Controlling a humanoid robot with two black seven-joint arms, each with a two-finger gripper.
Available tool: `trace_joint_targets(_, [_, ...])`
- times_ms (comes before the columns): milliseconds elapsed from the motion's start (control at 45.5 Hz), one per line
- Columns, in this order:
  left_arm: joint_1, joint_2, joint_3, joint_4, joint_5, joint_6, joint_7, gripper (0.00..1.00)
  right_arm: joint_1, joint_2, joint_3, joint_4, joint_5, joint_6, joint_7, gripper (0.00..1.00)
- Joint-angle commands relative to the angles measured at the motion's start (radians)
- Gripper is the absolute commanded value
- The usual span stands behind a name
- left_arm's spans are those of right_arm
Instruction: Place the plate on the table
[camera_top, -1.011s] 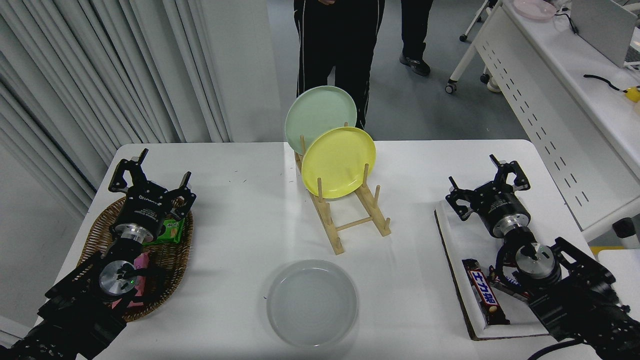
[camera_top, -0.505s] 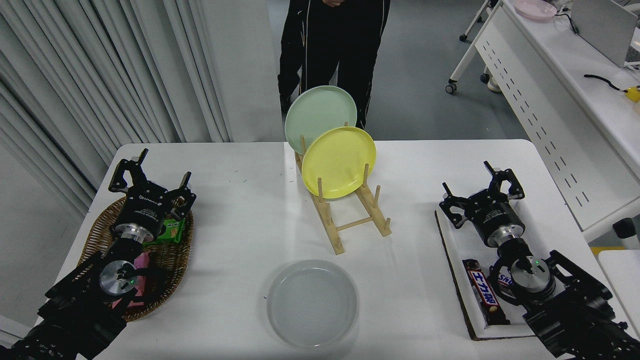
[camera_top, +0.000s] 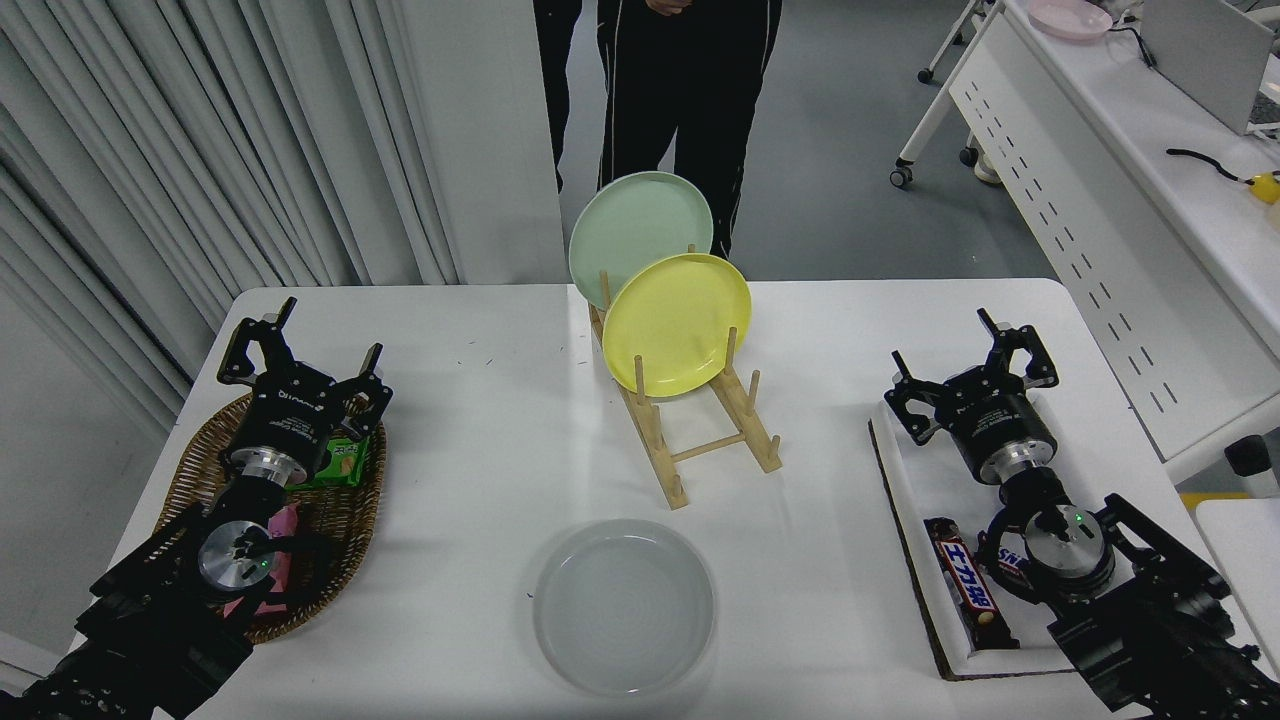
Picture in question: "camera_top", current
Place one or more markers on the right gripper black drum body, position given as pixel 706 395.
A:
pixel 1000 420

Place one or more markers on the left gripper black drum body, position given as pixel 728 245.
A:
pixel 290 415

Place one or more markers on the grey plate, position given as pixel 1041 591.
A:
pixel 620 610

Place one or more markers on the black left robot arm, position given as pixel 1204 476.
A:
pixel 150 620

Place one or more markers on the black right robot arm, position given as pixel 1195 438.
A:
pixel 1150 630

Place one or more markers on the yellow plate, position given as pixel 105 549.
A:
pixel 675 320

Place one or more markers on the wooden plate rack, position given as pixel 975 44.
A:
pixel 665 460

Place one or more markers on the pale green plate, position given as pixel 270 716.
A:
pixel 635 225

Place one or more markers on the pink plate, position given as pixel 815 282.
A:
pixel 1070 17

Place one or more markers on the person's hand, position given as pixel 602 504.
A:
pixel 670 6

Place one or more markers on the green snack packet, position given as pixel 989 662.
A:
pixel 340 465

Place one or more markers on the white rectangular tray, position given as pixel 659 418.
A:
pixel 920 490

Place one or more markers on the pink snack packet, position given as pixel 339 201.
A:
pixel 285 525

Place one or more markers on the brown wicker basket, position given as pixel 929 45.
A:
pixel 340 530

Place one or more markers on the brown Snickers bar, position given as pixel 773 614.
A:
pixel 1005 565

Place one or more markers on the brown snack bar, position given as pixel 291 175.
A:
pixel 968 580

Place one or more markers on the grey white curtain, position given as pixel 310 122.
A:
pixel 200 150

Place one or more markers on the white perforated desk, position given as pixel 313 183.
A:
pixel 1130 150

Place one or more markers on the black cylinder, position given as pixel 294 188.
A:
pixel 1250 460

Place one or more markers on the white side table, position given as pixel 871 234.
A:
pixel 1245 540

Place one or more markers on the small yellow object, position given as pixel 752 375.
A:
pixel 1266 188

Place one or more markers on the grey laptop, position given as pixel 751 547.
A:
pixel 1200 55

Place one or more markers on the person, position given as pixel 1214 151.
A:
pixel 690 90
pixel 558 80

